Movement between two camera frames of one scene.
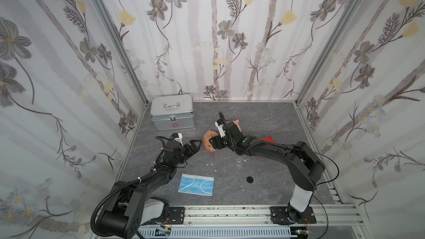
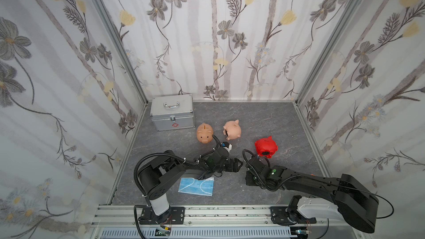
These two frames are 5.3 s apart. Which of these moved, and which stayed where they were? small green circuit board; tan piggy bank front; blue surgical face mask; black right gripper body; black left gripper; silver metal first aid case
Moved: black right gripper body; tan piggy bank front; black left gripper
Stayed: small green circuit board; blue surgical face mask; silver metal first aid case
